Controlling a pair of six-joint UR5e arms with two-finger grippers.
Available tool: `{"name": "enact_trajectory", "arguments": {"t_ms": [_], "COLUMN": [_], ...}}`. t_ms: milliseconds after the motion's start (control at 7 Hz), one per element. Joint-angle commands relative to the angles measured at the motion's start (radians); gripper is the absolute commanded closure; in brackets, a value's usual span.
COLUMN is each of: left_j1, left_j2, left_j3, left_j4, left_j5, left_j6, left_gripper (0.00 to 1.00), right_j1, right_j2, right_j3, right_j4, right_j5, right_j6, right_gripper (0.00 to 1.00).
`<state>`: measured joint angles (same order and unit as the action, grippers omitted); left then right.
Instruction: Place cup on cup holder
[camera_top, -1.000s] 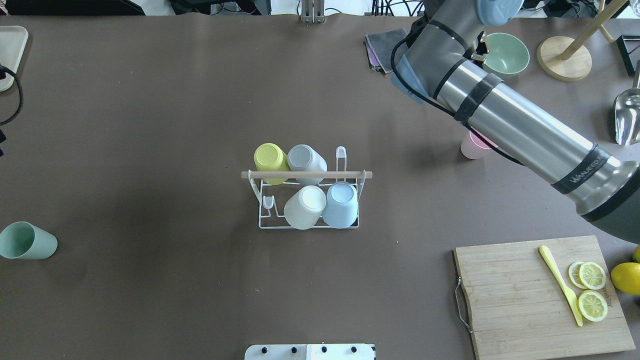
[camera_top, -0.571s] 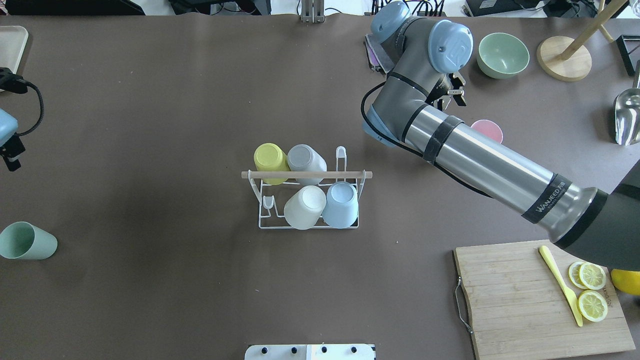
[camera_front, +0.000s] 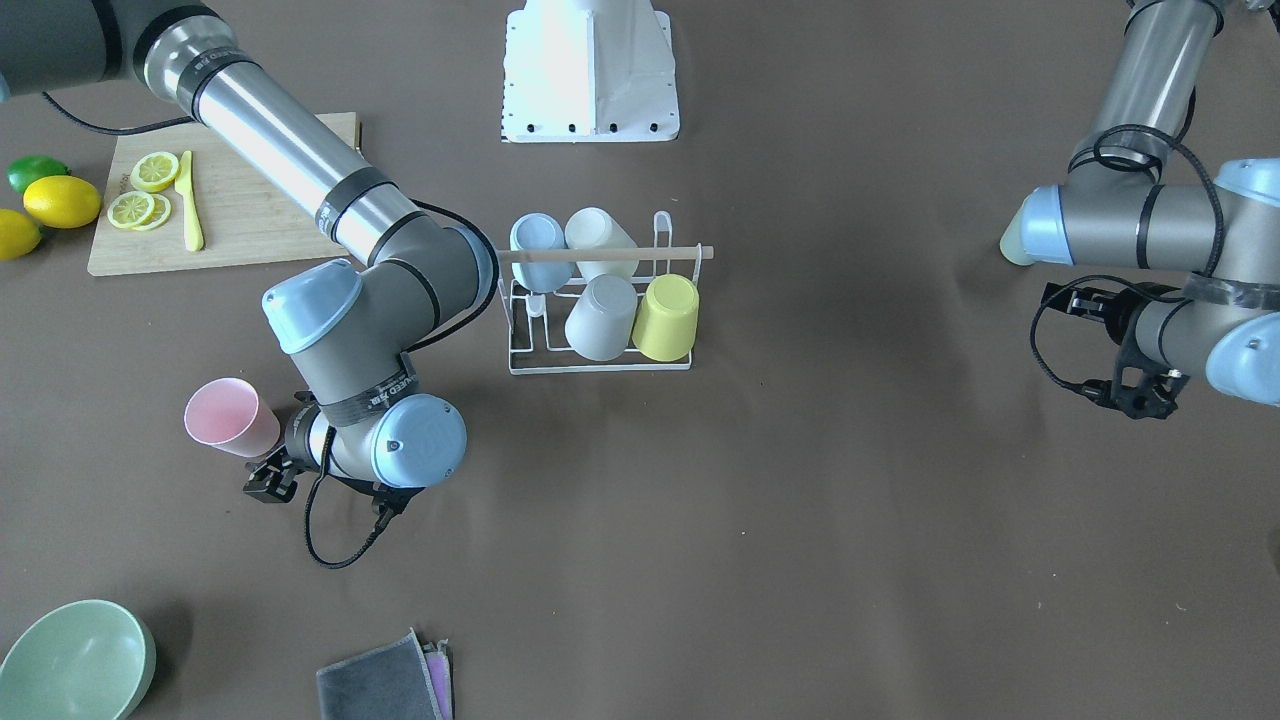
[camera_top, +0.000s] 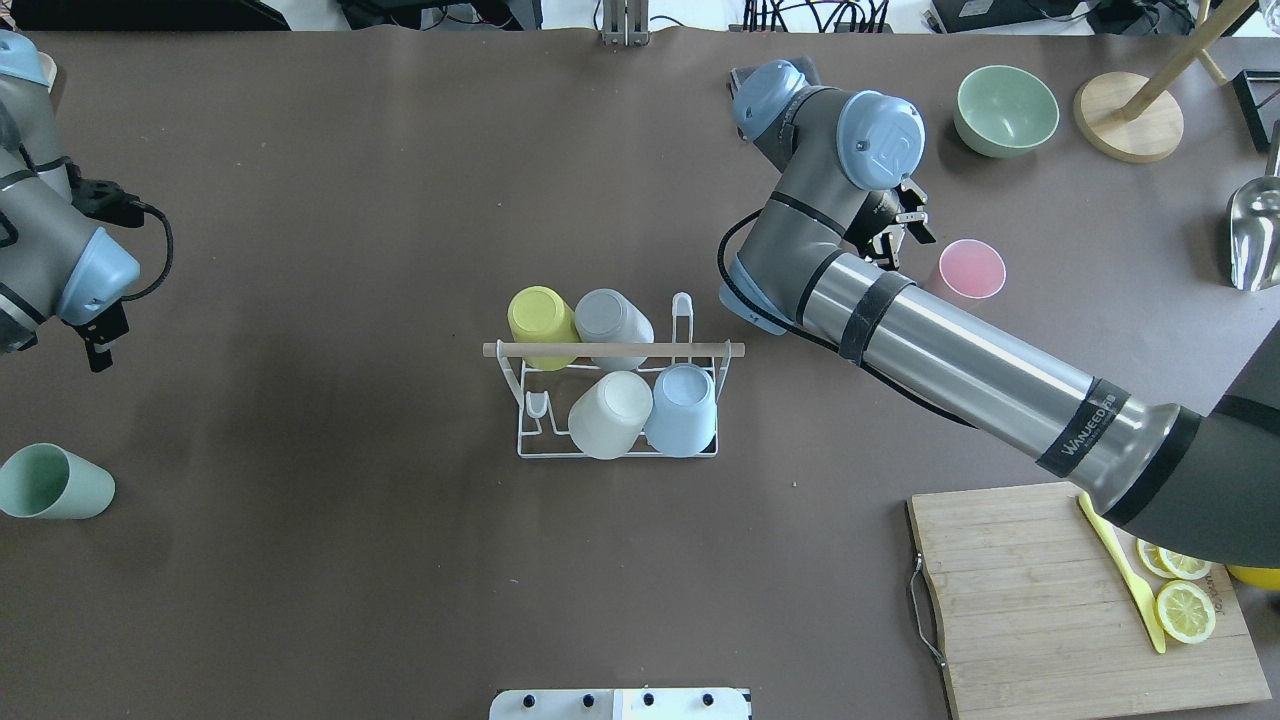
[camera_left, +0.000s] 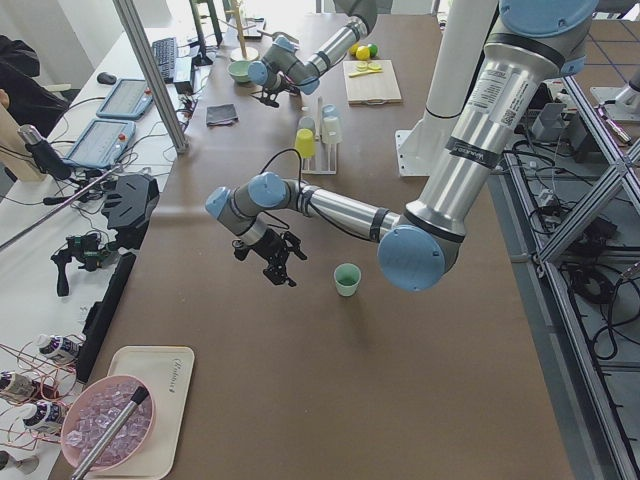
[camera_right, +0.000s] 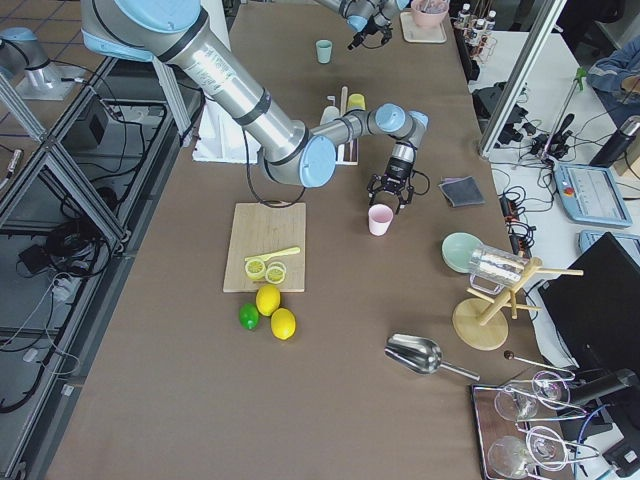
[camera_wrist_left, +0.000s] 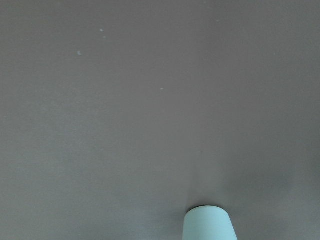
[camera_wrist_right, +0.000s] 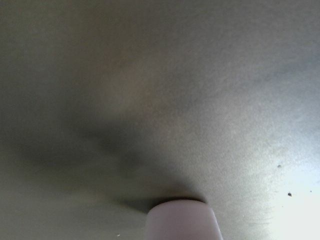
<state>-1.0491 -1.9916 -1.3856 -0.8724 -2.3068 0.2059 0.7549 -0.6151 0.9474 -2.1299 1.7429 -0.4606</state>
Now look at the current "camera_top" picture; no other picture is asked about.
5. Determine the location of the lemon slice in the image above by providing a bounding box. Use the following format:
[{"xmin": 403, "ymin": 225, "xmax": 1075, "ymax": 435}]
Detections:
[
  {"xmin": 1156, "ymin": 547, "xmax": 1212, "ymax": 582},
  {"xmin": 1134, "ymin": 538, "xmax": 1176, "ymax": 580},
  {"xmin": 1155, "ymin": 579, "xmax": 1217, "ymax": 644}
]

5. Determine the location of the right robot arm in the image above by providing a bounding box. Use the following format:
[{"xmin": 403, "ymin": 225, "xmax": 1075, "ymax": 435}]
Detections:
[{"xmin": 717, "ymin": 60, "xmax": 1279, "ymax": 568}]

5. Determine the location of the green bowl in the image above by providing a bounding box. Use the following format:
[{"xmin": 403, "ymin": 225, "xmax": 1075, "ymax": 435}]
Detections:
[{"xmin": 954, "ymin": 65, "xmax": 1060, "ymax": 159}]

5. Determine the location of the pink cup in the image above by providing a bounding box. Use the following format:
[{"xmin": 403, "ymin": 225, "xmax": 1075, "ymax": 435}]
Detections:
[{"xmin": 924, "ymin": 238, "xmax": 1007, "ymax": 307}]

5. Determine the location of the yellow cup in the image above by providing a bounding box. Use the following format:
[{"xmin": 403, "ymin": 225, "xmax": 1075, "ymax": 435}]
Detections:
[{"xmin": 507, "ymin": 286, "xmax": 580, "ymax": 345}]

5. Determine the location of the bamboo cutting board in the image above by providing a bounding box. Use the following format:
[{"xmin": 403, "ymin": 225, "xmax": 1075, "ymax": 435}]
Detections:
[{"xmin": 906, "ymin": 482, "xmax": 1272, "ymax": 719}]

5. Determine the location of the metal scoop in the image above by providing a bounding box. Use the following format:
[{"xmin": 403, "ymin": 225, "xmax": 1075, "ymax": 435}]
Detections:
[{"xmin": 1228, "ymin": 123, "xmax": 1279, "ymax": 292}]

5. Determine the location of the yellow plastic knife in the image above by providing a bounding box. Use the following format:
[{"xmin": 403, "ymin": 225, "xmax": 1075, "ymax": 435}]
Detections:
[{"xmin": 1076, "ymin": 491, "xmax": 1167, "ymax": 653}]

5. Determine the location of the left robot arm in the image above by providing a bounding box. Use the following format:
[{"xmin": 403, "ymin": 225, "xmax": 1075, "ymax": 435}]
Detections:
[{"xmin": 1, "ymin": 29, "xmax": 175, "ymax": 373}]

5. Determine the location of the yellow lemon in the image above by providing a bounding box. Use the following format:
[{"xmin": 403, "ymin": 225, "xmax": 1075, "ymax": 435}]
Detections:
[{"xmin": 1226, "ymin": 565, "xmax": 1280, "ymax": 592}]

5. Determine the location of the lemon slice lower front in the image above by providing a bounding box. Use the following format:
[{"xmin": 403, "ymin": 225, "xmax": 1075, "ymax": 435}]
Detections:
[{"xmin": 1156, "ymin": 547, "xmax": 1212, "ymax": 582}]

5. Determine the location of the white wire cup rack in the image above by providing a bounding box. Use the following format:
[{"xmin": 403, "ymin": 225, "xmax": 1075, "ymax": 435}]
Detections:
[{"xmin": 483, "ymin": 292, "xmax": 745, "ymax": 460}]

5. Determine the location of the white cup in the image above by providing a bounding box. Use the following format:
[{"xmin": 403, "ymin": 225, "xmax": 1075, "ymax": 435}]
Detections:
[{"xmin": 568, "ymin": 372, "xmax": 653, "ymax": 460}]

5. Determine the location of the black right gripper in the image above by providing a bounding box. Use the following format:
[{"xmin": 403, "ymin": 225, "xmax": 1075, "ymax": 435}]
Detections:
[{"xmin": 845, "ymin": 179, "xmax": 937, "ymax": 272}]

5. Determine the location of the mint green cup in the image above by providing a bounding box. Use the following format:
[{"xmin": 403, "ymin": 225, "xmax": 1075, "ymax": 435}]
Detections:
[{"xmin": 1, "ymin": 443, "xmax": 116, "ymax": 520}]

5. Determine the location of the lemon slice upper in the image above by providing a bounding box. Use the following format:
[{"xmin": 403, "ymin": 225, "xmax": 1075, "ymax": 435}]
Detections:
[{"xmin": 1155, "ymin": 579, "xmax": 1217, "ymax": 644}]

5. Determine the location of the wooden stand with pole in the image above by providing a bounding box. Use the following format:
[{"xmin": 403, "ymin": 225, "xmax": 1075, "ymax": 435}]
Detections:
[{"xmin": 1071, "ymin": 1, "xmax": 1257, "ymax": 164}]

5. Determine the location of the grey folded cloth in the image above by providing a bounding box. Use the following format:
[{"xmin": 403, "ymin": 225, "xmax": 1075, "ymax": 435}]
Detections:
[{"xmin": 728, "ymin": 54, "xmax": 823, "ymax": 97}]

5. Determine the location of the grey cup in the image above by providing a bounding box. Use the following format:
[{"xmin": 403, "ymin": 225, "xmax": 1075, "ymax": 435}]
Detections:
[{"xmin": 573, "ymin": 288, "xmax": 654, "ymax": 345}]

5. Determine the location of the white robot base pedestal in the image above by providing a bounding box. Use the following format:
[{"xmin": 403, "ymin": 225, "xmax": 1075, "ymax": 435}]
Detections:
[{"xmin": 488, "ymin": 687, "xmax": 753, "ymax": 719}]

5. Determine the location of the light blue cup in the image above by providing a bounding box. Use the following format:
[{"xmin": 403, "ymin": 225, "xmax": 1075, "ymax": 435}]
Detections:
[{"xmin": 644, "ymin": 363, "xmax": 717, "ymax": 457}]

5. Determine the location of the lemon slice lower back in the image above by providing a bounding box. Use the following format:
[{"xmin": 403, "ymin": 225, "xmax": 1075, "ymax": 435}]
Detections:
[{"xmin": 1134, "ymin": 538, "xmax": 1176, "ymax": 580}]

